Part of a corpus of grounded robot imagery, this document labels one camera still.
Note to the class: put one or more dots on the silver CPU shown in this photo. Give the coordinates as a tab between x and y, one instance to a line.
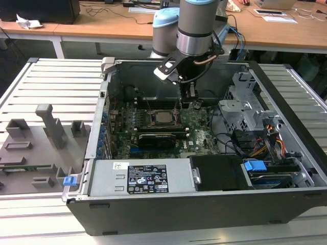
164	117

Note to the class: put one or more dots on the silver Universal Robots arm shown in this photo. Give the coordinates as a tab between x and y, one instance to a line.
194	25

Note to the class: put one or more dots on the black RAM slot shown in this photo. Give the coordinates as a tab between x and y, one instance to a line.
181	135
161	105
163	129
161	100

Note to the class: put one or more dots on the CPU socket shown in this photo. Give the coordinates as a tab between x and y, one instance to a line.
166	125

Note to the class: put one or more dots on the silver coin battery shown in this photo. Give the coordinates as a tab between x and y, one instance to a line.
197	105

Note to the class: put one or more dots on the silver drive cage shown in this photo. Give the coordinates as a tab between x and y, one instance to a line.
237	109

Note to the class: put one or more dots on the green motherboard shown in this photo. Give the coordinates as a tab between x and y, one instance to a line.
201	143

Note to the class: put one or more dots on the black graphics card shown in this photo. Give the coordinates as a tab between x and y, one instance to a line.
157	141

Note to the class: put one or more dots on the beige crumpled bag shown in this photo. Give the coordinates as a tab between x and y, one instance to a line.
235	6

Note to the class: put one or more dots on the wooden desk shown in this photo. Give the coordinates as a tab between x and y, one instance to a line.
107	26

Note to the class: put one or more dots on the flat tablet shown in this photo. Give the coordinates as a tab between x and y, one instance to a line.
268	11

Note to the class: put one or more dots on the white paper sheet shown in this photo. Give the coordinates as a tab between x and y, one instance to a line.
279	19

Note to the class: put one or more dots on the black plastic shroud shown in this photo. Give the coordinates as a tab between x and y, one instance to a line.
219	173

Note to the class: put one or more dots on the silver laptop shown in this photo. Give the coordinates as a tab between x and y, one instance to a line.
276	3

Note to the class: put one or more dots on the hard disk in blue carrier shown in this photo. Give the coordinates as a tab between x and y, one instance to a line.
254	168

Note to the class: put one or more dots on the grey power supply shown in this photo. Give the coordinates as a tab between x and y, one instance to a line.
107	178

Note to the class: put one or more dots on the black open PC case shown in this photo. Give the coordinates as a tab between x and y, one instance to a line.
178	217

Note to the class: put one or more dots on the black computer box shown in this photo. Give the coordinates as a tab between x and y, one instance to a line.
38	10

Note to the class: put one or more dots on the blue case latch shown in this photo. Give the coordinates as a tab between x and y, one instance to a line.
69	181

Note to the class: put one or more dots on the crumpled white paper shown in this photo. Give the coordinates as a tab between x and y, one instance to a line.
28	23

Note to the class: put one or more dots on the grey parts rack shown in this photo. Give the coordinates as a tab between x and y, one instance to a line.
38	158

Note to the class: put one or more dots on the green RAM stick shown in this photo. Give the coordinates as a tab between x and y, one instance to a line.
30	167

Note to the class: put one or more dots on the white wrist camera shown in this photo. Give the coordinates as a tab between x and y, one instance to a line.
164	72

